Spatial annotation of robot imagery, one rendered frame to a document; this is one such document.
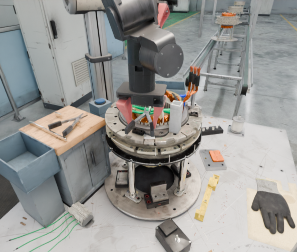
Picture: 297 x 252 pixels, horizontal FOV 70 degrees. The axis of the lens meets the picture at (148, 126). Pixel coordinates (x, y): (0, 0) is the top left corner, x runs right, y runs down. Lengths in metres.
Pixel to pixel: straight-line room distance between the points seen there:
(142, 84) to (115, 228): 0.51
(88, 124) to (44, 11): 2.15
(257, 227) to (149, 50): 0.68
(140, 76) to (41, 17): 2.41
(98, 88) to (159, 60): 0.76
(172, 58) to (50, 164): 0.46
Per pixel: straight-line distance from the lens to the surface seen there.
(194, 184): 0.88
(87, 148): 0.75
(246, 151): 1.14
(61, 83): 2.95
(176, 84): 1.06
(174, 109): 0.58
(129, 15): 0.40
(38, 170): 0.66
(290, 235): 0.89
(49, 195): 0.77
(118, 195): 0.83
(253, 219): 0.87
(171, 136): 0.60
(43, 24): 2.80
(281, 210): 0.91
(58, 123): 0.72
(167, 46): 0.36
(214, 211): 0.84
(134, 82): 0.44
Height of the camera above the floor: 1.44
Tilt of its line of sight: 33 degrees down
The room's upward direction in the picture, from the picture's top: straight up
